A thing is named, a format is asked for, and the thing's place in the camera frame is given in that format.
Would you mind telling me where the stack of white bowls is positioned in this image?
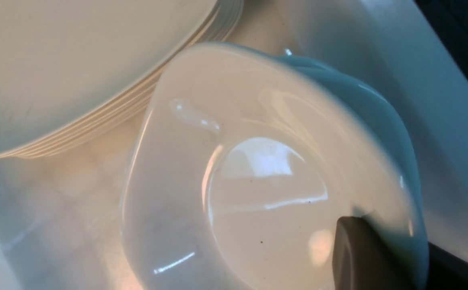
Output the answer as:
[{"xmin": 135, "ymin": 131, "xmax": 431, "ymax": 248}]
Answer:
[{"xmin": 277, "ymin": 55, "xmax": 429, "ymax": 290}]

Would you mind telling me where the black serving tray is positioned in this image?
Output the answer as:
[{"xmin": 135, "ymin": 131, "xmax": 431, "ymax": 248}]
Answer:
[{"xmin": 415, "ymin": 0, "xmax": 468, "ymax": 290}]

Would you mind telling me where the large white plastic bin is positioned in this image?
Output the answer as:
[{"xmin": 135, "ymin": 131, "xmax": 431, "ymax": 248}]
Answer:
[{"xmin": 0, "ymin": 0, "xmax": 468, "ymax": 290}]

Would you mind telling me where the stack of white plates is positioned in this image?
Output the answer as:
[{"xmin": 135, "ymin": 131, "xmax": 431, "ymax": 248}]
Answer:
[{"xmin": 0, "ymin": 0, "xmax": 244, "ymax": 158}]

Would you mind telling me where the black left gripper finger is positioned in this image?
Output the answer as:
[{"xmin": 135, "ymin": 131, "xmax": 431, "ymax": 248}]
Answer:
[{"xmin": 332, "ymin": 217, "xmax": 415, "ymax": 290}]

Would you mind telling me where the white square bowl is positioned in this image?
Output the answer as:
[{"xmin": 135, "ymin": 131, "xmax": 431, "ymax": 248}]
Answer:
[{"xmin": 120, "ymin": 42, "xmax": 412, "ymax": 290}]

